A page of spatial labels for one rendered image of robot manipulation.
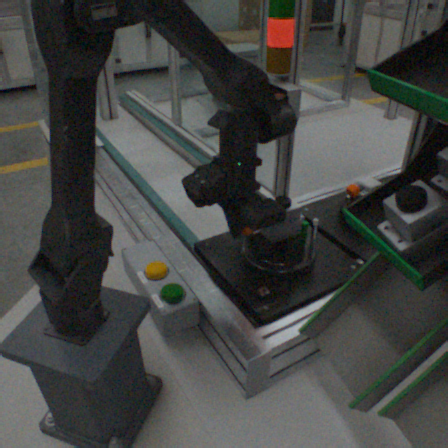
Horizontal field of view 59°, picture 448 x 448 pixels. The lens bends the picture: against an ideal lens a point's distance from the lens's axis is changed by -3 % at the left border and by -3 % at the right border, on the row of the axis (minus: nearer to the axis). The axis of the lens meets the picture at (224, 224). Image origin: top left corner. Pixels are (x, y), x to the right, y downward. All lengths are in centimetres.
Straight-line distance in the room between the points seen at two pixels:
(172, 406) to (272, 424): 16
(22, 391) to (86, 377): 29
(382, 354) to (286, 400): 21
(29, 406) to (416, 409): 58
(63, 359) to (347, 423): 43
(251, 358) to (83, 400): 24
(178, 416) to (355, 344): 30
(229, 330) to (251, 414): 14
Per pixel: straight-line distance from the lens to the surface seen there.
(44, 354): 55
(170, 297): 71
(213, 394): 72
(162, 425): 70
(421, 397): 57
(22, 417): 76
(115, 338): 54
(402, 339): 57
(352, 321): 61
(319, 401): 73
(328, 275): 77
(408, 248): 44
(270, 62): 85
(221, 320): 68
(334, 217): 93
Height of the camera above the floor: 146
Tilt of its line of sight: 34 degrees down
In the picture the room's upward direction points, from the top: straight up
